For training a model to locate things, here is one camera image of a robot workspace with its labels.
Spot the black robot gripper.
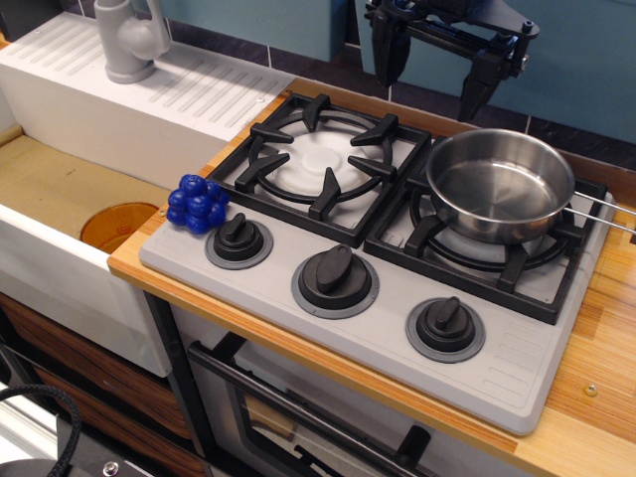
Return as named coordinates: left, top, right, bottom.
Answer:
left=365, top=1, right=540, bottom=121

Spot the stainless steel pan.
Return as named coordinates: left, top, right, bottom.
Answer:
left=424, top=128, right=635, bottom=244

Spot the blue toy blueberry cluster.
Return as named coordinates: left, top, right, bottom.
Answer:
left=166, top=174, right=230, bottom=235

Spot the grey toy stove top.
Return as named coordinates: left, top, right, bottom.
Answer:
left=139, top=94, right=613, bottom=435

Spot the black middle stove knob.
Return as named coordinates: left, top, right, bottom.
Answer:
left=291, top=244, right=380, bottom=320

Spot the black stove knob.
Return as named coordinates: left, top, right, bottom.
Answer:
left=205, top=213, right=273, bottom=270
left=405, top=296, right=486, bottom=364
left=291, top=244, right=380, bottom=320

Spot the black left stove knob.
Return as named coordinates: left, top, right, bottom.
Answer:
left=205, top=213, right=273, bottom=270

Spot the black right stove knob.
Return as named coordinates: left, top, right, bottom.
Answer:
left=405, top=296, right=486, bottom=364

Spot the black left burner grate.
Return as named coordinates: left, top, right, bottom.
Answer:
left=209, top=93, right=431, bottom=247

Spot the black burner grate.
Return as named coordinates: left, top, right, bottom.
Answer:
left=364, top=145, right=608, bottom=324
left=209, top=93, right=431, bottom=247

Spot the black right burner grate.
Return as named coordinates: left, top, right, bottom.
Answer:
left=364, top=145, right=608, bottom=324

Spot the grey toy faucet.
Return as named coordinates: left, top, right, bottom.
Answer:
left=94, top=0, right=171, bottom=84

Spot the white toy sink unit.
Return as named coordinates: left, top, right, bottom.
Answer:
left=1, top=13, right=292, bottom=377

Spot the orange plastic sink drain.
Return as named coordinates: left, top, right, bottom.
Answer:
left=79, top=202, right=158, bottom=253

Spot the toy oven door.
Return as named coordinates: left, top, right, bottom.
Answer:
left=186, top=333, right=524, bottom=476

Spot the wooden drawer cabinet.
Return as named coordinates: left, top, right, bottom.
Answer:
left=1, top=296, right=209, bottom=476

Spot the black braided cable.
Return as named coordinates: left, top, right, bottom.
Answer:
left=0, top=383, right=82, bottom=477

